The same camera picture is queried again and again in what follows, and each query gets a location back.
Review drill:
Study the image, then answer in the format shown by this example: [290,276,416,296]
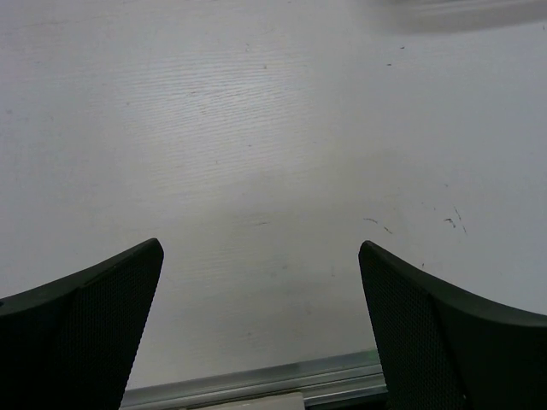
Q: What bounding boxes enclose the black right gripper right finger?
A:
[358,241,546,409]

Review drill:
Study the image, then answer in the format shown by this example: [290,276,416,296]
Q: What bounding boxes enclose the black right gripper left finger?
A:
[1,238,164,409]

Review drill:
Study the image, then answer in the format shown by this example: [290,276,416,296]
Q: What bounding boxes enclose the aluminium table edge rail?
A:
[121,349,387,409]

